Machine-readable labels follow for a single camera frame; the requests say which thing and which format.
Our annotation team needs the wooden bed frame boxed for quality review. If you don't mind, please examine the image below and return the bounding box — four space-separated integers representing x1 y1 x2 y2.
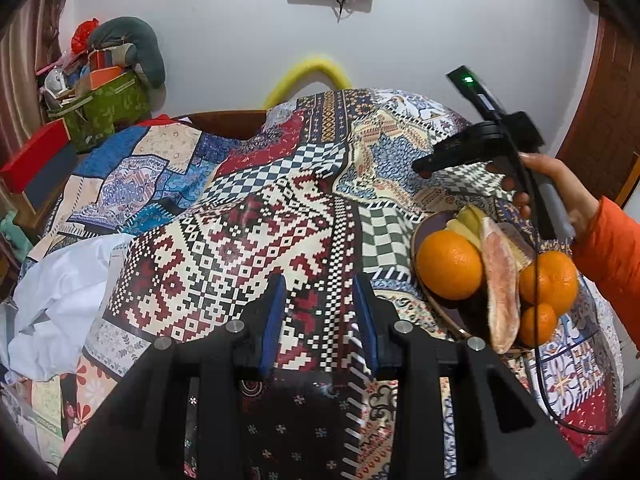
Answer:
187 110 268 140

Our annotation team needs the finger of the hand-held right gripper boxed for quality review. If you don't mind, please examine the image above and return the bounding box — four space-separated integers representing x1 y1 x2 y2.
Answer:
411 135 482 179

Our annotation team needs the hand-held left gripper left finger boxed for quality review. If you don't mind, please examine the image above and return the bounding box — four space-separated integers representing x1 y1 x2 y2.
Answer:
57 275 288 480

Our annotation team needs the white cloth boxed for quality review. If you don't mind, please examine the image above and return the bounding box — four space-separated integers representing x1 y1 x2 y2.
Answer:
0 232 136 383

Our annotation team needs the green storage box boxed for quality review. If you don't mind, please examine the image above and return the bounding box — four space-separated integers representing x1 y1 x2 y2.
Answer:
47 70 153 153

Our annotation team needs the grey plush pillow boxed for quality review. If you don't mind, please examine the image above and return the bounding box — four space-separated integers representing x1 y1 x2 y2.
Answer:
87 16 166 88

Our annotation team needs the striped brown curtain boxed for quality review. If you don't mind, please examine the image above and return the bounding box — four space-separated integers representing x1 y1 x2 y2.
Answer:
0 0 78 151

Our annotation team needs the person's right hand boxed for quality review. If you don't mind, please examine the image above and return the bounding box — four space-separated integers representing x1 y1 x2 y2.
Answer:
487 152 601 242

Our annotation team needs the purple plate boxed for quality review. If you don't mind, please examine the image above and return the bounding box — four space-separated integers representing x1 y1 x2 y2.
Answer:
411 209 546 356

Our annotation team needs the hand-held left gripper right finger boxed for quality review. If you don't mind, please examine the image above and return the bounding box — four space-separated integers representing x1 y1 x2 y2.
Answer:
352 272 583 480

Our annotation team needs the orange box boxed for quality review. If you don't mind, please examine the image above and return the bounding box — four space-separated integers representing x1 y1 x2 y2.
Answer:
75 65 126 96

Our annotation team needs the patchwork printed blanket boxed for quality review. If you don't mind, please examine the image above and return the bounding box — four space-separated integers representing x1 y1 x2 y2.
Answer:
15 87 626 480

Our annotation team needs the red decoration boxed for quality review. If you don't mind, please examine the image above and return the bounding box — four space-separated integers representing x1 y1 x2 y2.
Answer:
71 17 101 53

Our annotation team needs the pomelo segment with yellow pith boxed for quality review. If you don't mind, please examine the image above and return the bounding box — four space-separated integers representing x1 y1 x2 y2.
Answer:
500 222 538 271

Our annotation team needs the brown wooden door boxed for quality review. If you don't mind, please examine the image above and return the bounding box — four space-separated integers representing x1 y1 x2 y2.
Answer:
555 15 640 206

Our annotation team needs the large orange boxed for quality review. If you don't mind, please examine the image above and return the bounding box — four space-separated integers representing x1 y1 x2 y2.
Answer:
416 230 485 301
519 251 580 307

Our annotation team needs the red box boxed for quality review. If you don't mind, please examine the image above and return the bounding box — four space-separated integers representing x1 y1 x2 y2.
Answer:
0 120 71 193

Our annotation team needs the pink pomelo segment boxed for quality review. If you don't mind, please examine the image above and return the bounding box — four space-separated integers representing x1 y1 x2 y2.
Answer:
480 219 522 355

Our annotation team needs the teal plush toy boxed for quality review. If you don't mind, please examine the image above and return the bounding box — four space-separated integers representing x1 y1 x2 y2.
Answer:
0 212 33 261

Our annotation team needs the small tangerine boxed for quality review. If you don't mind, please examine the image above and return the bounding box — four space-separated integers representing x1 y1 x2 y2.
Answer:
517 302 557 347

